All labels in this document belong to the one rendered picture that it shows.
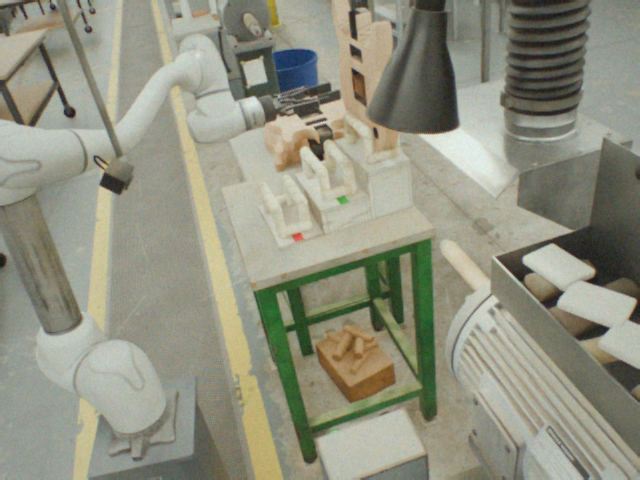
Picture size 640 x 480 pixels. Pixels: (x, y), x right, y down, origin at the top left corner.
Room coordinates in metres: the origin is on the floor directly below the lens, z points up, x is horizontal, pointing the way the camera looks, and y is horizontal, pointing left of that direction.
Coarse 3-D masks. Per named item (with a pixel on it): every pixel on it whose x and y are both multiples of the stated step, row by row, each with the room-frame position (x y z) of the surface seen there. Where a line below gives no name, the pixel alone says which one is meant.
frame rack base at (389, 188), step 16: (336, 144) 1.70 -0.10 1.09; (352, 144) 1.65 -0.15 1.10; (352, 160) 1.56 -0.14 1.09; (400, 160) 1.49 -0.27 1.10; (368, 176) 1.45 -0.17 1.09; (384, 176) 1.46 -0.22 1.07; (400, 176) 1.48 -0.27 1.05; (368, 192) 1.45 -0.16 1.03; (384, 192) 1.46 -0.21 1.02; (400, 192) 1.48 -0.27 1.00; (384, 208) 1.46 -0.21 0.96; (400, 208) 1.48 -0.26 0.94
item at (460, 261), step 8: (448, 248) 0.81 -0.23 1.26; (456, 248) 0.80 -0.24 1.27; (448, 256) 0.80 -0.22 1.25; (456, 256) 0.78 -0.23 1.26; (464, 256) 0.78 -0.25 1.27; (456, 264) 0.77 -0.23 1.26; (464, 264) 0.75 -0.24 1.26; (472, 264) 0.75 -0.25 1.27; (464, 272) 0.74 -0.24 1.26; (472, 272) 0.73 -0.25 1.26; (480, 272) 0.73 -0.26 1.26; (472, 280) 0.71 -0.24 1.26; (480, 280) 0.70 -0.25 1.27; (488, 280) 0.70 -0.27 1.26; (472, 288) 0.71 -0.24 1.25
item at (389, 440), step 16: (384, 416) 0.58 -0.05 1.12; (400, 416) 0.57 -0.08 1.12; (336, 432) 0.56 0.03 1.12; (352, 432) 0.56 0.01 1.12; (368, 432) 0.55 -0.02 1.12; (384, 432) 0.55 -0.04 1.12; (400, 432) 0.54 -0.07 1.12; (416, 432) 0.54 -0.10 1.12; (320, 448) 0.54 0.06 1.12; (336, 448) 0.53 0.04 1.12; (352, 448) 0.53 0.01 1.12; (368, 448) 0.52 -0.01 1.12; (384, 448) 0.52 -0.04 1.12; (400, 448) 0.51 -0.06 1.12; (416, 448) 0.51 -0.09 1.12; (336, 464) 0.50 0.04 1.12; (352, 464) 0.50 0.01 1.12; (368, 464) 0.49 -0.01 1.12; (384, 464) 0.49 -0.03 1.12; (400, 464) 0.49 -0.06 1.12; (416, 464) 0.49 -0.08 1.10
